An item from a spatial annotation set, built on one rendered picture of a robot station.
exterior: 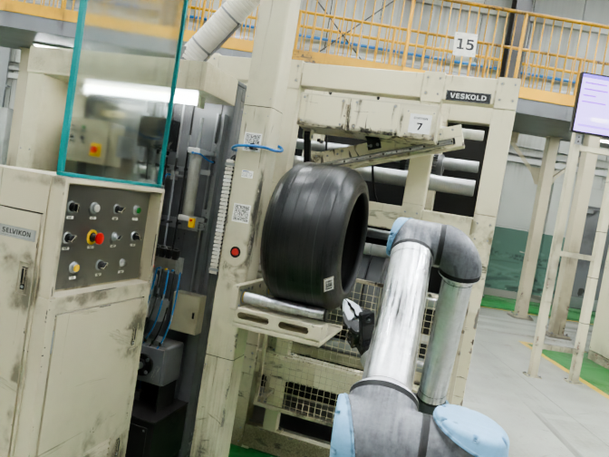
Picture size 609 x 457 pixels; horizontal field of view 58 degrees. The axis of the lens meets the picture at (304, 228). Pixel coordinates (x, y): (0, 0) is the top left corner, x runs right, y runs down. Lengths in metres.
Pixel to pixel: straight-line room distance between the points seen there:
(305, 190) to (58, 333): 0.94
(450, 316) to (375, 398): 0.54
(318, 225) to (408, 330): 0.74
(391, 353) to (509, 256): 10.79
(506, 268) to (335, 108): 9.79
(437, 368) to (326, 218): 0.63
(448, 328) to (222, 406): 1.11
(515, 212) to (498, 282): 1.46
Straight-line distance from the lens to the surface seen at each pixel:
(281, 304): 2.13
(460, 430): 1.13
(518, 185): 12.08
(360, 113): 2.42
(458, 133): 2.50
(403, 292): 1.37
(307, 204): 1.98
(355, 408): 1.16
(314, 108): 2.48
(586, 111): 5.80
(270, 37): 2.34
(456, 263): 1.55
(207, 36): 2.79
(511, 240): 11.98
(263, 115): 2.27
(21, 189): 1.91
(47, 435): 2.05
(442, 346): 1.70
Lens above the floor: 1.32
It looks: 3 degrees down
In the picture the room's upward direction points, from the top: 9 degrees clockwise
